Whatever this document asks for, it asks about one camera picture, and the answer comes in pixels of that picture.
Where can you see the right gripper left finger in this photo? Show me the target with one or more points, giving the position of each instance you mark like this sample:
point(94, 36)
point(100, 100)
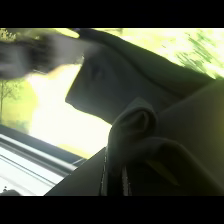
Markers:
point(113, 183)

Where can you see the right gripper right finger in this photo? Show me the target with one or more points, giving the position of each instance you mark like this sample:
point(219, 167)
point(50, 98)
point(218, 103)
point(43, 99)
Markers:
point(136, 185)

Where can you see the black garment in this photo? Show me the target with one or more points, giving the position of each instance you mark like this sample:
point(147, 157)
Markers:
point(133, 86)

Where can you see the silver frame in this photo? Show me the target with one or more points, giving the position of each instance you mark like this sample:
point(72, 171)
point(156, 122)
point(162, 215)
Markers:
point(23, 173)

